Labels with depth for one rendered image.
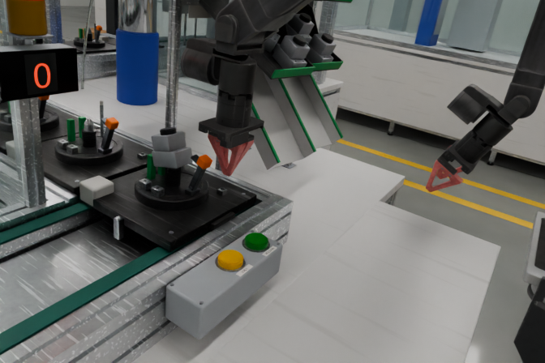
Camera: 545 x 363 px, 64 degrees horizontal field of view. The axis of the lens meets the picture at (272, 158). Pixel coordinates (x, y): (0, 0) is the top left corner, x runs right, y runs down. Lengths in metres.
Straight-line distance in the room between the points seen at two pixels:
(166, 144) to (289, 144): 0.34
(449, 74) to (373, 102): 0.80
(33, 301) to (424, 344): 0.61
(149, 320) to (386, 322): 0.40
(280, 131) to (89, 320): 0.61
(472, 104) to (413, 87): 3.63
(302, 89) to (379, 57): 3.51
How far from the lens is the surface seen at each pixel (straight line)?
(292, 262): 0.90
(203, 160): 0.78
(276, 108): 1.07
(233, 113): 0.70
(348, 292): 0.86
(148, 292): 0.66
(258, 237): 0.76
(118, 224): 0.80
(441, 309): 0.91
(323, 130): 1.19
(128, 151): 1.07
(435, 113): 4.60
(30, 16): 0.74
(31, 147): 0.84
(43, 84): 0.76
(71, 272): 0.78
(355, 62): 4.79
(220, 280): 0.68
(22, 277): 0.79
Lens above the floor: 1.38
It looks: 23 degrees down
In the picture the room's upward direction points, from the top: 8 degrees clockwise
